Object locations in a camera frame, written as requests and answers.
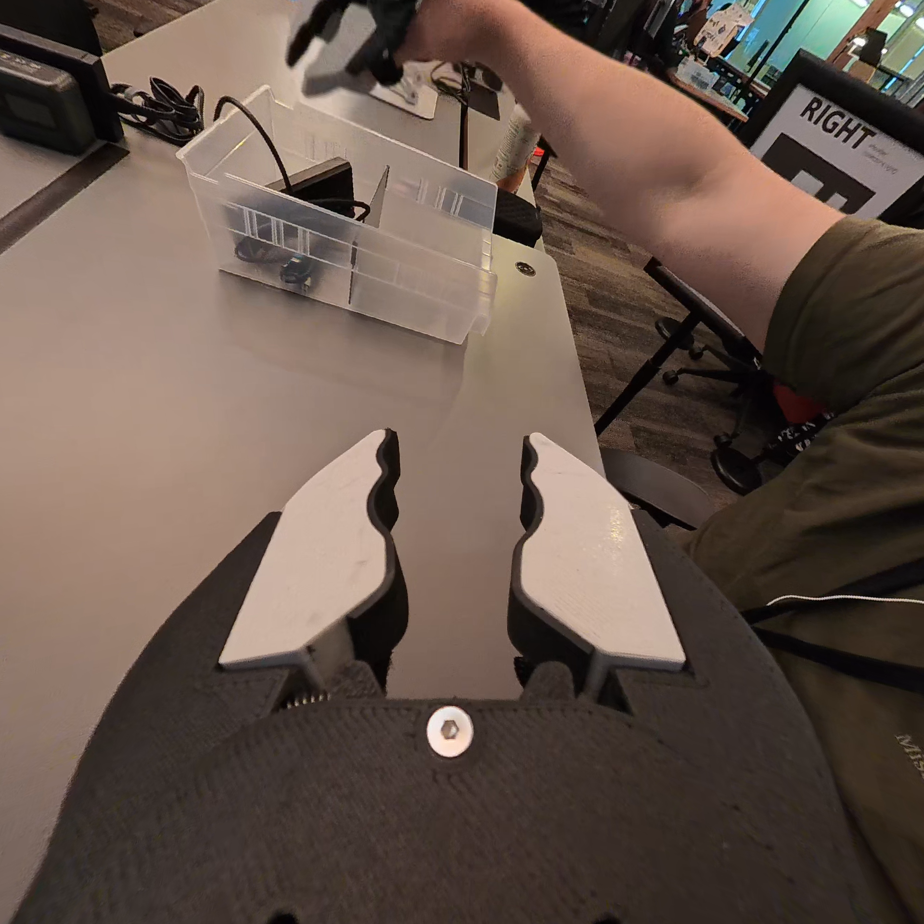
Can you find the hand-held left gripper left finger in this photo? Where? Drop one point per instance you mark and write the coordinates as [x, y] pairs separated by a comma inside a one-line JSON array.
[[317, 570]]

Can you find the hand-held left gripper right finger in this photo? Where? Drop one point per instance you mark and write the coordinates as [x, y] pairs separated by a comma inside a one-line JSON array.
[[592, 577]]

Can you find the black usb hub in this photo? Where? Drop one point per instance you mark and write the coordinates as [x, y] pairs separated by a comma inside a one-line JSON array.
[[317, 184]]

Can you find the clear plastic bin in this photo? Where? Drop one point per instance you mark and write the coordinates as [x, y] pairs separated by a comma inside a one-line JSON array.
[[433, 238]]

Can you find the person's right forearm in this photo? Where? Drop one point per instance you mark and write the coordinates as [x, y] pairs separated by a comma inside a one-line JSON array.
[[650, 159]]

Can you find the person's right hand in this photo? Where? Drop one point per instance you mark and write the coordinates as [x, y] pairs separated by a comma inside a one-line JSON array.
[[455, 29]]

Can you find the white bottle red cap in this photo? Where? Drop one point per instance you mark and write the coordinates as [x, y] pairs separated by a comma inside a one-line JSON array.
[[516, 144]]

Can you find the black office chair base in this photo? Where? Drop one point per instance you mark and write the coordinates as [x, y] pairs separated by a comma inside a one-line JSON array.
[[736, 447]]

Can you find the black chair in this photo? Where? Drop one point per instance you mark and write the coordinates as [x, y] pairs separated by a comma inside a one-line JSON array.
[[516, 220]]

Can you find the black box device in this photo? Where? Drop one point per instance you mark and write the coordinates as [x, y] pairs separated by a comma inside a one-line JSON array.
[[43, 101]]

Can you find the black framed tag sign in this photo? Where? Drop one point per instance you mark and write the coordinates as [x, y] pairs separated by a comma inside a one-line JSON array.
[[837, 144]]

